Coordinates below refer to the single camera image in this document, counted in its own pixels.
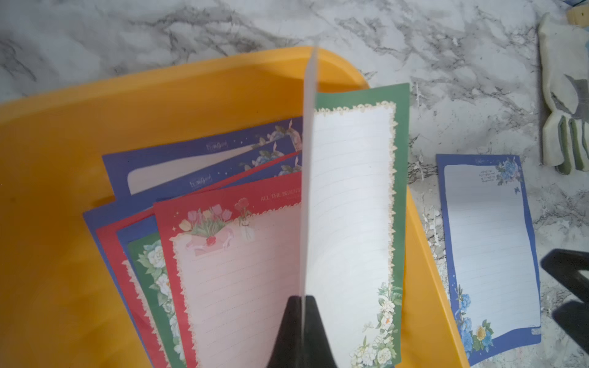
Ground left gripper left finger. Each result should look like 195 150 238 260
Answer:
267 295 337 368

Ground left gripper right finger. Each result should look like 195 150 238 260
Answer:
541 249 588 343

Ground green floral stationery paper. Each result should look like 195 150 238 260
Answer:
301 50 410 367

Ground yellow plastic storage tray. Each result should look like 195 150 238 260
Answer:
1 47 469 367

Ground red stationery paper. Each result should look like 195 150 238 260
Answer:
153 173 302 367

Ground stack of stationery papers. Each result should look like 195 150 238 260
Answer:
84 117 303 367

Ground beige green gardening glove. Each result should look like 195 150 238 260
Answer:
538 13 588 175

